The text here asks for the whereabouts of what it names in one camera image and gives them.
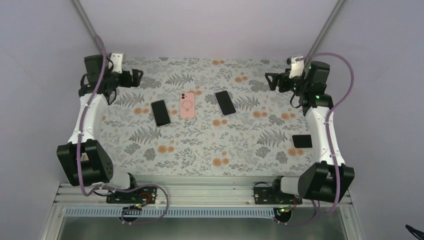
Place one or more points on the black phone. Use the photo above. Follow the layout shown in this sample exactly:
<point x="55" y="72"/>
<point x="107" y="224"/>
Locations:
<point x="225" y="103"/>
<point x="160" y="113"/>
<point x="302" y="141"/>

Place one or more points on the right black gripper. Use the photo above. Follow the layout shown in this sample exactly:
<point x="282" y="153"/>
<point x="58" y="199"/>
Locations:
<point x="282" y="79"/>

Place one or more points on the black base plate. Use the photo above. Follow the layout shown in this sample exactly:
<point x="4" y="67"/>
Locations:
<point x="265" y="195"/>
<point x="142" y="196"/>

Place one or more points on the floral table mat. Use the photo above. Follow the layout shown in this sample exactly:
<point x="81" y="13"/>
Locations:
<point x="254" y="141"/>

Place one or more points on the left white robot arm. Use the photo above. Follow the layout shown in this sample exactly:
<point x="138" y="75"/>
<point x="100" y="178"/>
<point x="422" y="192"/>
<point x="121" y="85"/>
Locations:
<point x="82" y="158"/>

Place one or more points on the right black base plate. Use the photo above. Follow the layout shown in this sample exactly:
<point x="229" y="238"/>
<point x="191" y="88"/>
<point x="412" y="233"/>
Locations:
<point x="265" y="195"/>

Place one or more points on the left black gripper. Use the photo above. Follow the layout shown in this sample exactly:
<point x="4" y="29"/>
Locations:
<point x="127" y="83"/>

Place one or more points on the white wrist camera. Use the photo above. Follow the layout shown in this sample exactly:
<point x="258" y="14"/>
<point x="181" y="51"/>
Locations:
<point x="116" y="62"/>
<point x="297" y="66"/>

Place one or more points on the grey slotted cable duct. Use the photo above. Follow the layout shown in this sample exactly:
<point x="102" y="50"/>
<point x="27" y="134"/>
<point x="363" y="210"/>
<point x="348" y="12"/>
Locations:
<point x="172" y="212"/>

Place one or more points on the aluminium rail frame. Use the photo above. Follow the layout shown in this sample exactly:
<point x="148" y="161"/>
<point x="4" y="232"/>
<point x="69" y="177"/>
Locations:
<point x="200" y="192"/>

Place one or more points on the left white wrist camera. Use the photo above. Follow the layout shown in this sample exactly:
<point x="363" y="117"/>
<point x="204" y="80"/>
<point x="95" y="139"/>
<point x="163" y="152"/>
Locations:
<point x="116" y="62"/>

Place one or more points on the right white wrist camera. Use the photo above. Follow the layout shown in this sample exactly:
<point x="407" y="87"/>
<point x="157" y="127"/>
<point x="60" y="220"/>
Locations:
<point x="297" y="66"/>

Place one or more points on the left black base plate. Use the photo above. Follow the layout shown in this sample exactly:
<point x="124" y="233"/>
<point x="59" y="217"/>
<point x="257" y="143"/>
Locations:
<point x="142" y="196"/>

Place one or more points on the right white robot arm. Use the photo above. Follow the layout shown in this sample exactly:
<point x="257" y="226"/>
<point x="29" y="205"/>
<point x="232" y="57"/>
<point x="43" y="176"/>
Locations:
<point x="328" y="179"/>

